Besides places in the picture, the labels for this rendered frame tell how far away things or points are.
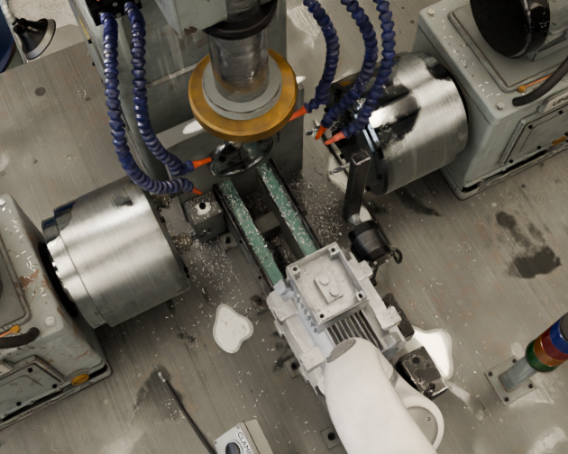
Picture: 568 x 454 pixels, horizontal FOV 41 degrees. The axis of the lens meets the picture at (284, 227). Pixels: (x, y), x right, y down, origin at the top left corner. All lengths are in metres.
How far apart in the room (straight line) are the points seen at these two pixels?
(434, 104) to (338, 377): 0.71
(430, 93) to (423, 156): 0.12
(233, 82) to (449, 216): 0.76
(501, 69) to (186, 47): 0.60
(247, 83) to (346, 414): 0.54
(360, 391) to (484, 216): 0.96
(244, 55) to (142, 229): 0.40
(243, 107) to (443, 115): 0.44
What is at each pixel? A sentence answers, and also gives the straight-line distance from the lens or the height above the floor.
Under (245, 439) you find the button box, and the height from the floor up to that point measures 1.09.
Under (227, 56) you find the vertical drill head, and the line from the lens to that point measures 1.12.
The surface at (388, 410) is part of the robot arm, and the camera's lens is 0.87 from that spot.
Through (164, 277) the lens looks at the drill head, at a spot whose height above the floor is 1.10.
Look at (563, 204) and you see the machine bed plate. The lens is 1.84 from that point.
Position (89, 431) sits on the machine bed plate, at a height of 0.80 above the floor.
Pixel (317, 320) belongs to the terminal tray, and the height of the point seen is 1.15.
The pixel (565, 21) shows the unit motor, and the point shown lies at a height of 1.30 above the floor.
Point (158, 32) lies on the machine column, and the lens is 1.38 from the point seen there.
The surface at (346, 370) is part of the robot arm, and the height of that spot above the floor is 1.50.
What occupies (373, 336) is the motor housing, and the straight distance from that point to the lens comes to 1.34.
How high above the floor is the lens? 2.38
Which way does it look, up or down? 67 degrees down
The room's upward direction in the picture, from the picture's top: 2 degrees counter-clockwise
